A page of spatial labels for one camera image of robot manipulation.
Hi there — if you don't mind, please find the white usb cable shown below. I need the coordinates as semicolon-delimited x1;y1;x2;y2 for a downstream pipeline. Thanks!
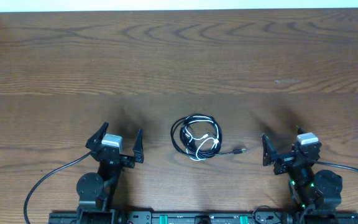
183;116;221;162

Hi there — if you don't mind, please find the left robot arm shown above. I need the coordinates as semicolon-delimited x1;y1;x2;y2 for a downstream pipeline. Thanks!
76;122;144;223

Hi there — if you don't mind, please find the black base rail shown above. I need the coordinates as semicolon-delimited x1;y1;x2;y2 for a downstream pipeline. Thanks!
48;206;358;224

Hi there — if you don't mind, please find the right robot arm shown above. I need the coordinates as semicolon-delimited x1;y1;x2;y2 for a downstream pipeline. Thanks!
262;128;342;223

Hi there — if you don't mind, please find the black left camera cable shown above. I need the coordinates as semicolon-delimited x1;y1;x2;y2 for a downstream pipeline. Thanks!
23;151;93;224

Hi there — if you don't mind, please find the black usb cable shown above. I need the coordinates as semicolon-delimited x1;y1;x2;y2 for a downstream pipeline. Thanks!
170;113;247;160

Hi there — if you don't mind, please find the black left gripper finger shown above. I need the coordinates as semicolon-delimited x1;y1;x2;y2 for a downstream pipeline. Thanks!
85;122;109;152
132;129;144;163

